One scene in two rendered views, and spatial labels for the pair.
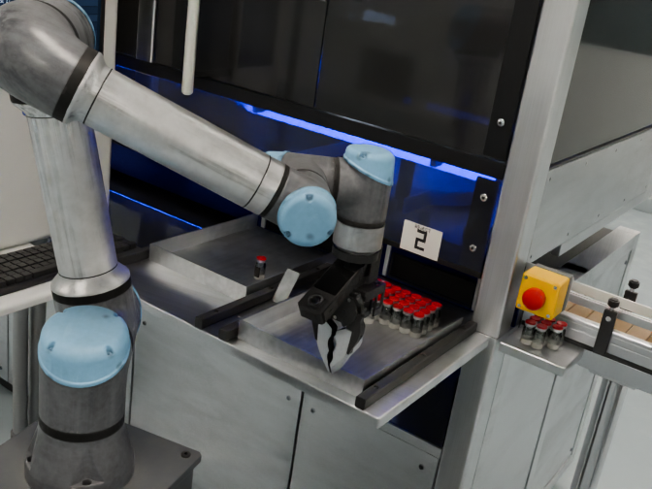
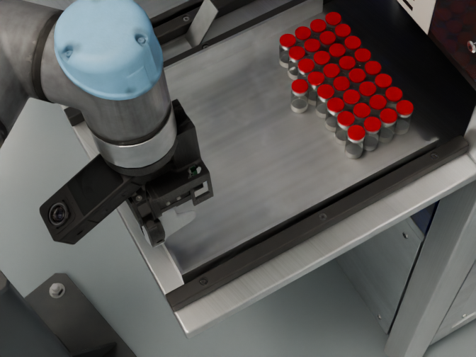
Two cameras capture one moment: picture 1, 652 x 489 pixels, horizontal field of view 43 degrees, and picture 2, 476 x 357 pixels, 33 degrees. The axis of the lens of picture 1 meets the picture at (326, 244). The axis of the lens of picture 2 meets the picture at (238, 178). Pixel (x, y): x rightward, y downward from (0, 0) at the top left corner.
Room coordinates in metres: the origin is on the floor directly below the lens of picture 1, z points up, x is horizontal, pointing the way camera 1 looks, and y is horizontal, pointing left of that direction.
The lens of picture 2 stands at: (0.89, -0.33, 1.73)
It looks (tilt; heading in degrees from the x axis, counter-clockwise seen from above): 62 degrees down; 34
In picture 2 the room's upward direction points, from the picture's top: 6 degrees counter-clockwise
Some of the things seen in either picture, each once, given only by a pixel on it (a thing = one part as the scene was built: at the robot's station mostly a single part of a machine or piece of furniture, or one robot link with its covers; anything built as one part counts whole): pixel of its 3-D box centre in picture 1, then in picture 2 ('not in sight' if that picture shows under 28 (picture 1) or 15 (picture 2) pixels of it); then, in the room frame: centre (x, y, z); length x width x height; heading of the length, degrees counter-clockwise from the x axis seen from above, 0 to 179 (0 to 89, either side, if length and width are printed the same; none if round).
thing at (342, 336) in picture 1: (349, 346); (171, 224); (1.15, -0.06, 0.95); 0.06 x 0.03 x 0.09; 148
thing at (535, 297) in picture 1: (535, 298); not in sight; (1.35, -0.38, 0.99); 0.04 x 0.04 x 0.04; 58
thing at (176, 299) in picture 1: (293, 301); (224, 33); (1.46, 0.05, 0.87); 0.70 x 0.48 x 0.02; 58
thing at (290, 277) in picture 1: (269, 294); (167, 40); (1.39, 0.09, 0.91); 0.14 x 0.03 x 0.06; 148
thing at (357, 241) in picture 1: (356, 234); (131, 120); (1.16, -0.04, 1.14); 0.08 x 0.08 x 0.05
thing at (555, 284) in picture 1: (543, 291); not in sight; (1.39, -0.41, 0.99); 0.08 x 0.07 x 0.07; 148
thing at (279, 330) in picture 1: (354, 327); (258, 129); (1.33, -0.07, 0.90); 0.34 x 0.26 x 0.04; 147
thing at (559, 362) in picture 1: (543, 346); not in sight; (1.42, -0.44, 0.87); 0.14 x 0.13 x 0.02; 148
